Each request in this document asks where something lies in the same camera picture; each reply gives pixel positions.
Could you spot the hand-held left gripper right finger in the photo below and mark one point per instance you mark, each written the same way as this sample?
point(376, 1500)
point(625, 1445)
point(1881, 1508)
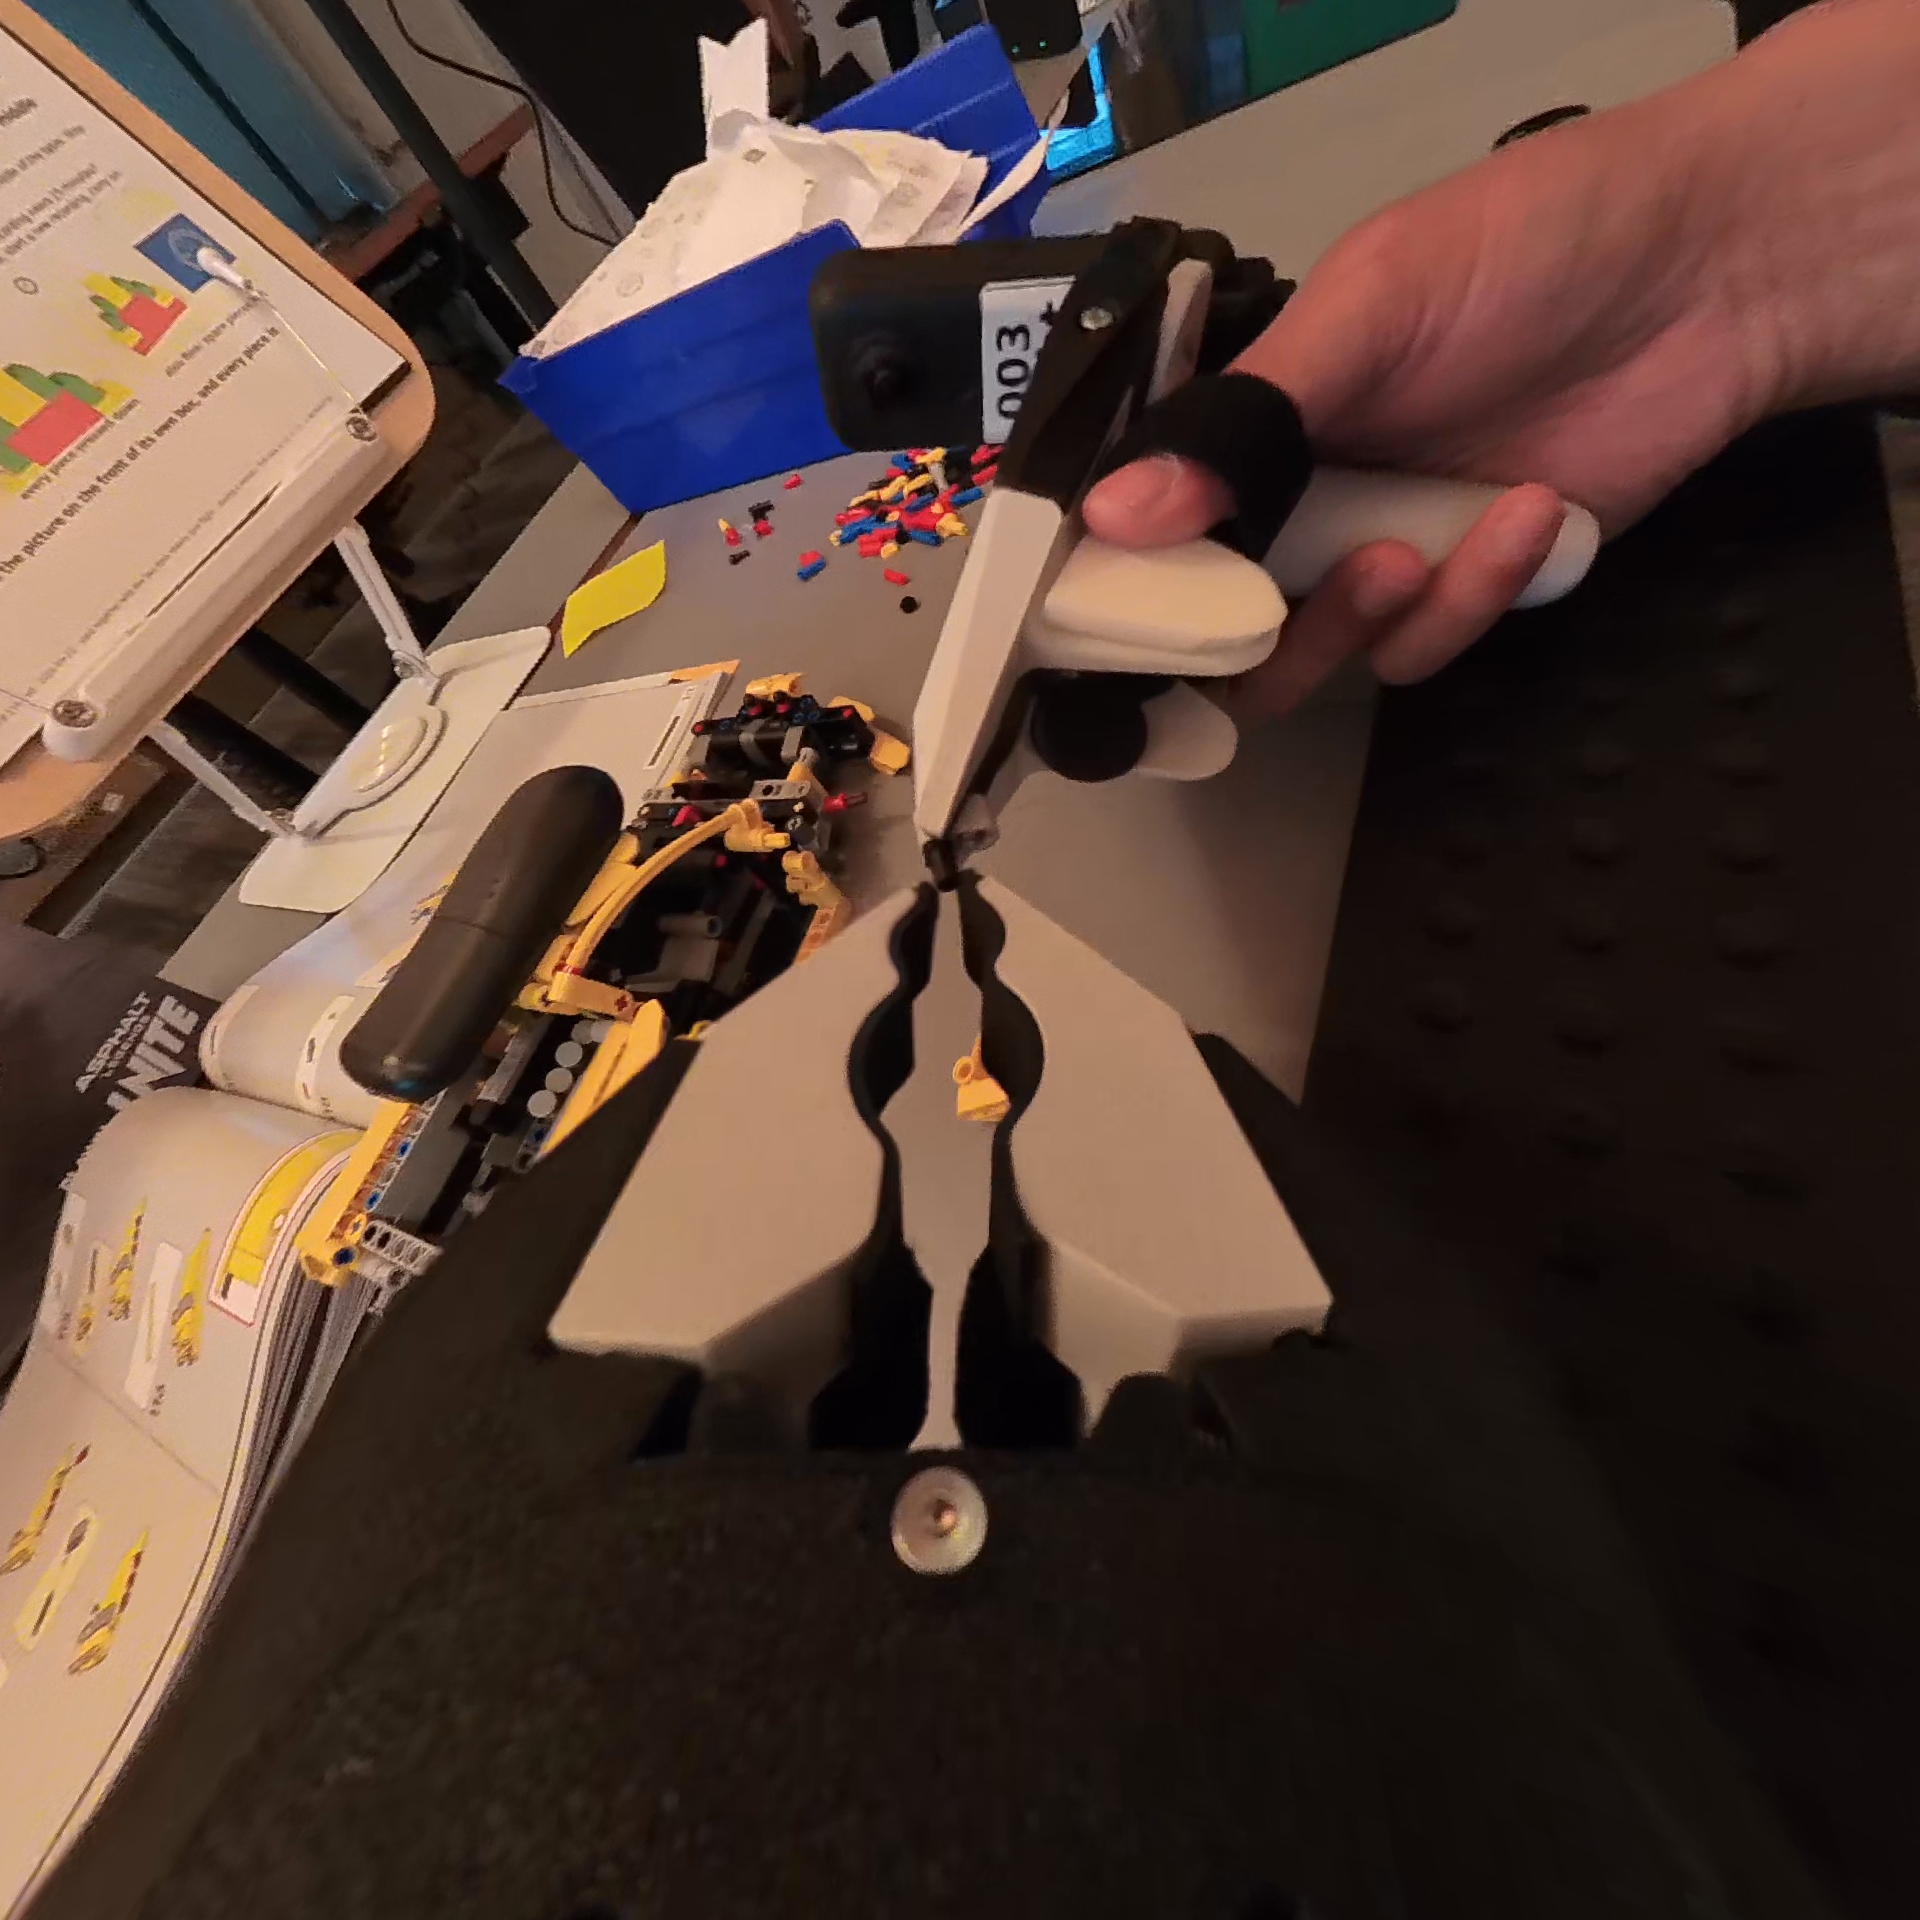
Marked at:
point(1185, 1184)

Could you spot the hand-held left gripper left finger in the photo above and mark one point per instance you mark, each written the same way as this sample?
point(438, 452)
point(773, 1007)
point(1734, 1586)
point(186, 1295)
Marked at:
point(721, 1200)

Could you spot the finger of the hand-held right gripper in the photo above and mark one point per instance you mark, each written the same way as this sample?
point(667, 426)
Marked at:
point(973, 645)

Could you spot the grey round connector brick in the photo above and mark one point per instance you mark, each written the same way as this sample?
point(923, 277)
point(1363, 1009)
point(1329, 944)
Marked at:
point(973, 821)

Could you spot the yellow curved panel brick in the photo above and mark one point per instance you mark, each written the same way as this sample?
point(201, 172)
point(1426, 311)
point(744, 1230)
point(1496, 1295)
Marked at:
point(978, 1088)

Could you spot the person's right hand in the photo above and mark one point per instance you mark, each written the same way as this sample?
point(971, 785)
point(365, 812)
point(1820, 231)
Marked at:
point(1500, 300)

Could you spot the pile of small coloured pins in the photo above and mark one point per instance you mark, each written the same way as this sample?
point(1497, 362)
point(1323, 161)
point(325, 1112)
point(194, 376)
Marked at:
point(901, 510)

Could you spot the blue plastic bin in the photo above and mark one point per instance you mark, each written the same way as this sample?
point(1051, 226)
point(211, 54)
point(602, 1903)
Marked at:
point(704, 376)

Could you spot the yellow brick toy car model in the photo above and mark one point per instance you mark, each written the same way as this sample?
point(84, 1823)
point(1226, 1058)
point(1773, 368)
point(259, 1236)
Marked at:
point(721, 902)

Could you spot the black foam capsule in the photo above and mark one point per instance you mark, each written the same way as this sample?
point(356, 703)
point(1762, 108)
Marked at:
point(480, 930)

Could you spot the yellow paper scrap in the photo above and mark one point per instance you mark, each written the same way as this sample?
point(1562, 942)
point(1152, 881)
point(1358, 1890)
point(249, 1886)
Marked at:
point(616, 598)

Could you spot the building instruction booklet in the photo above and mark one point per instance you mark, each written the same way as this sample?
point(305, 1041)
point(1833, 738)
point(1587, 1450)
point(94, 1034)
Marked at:
point(149, 1425)

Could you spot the wooden board with printed sheet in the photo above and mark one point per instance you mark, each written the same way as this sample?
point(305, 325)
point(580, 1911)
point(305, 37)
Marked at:
point(149, 376)

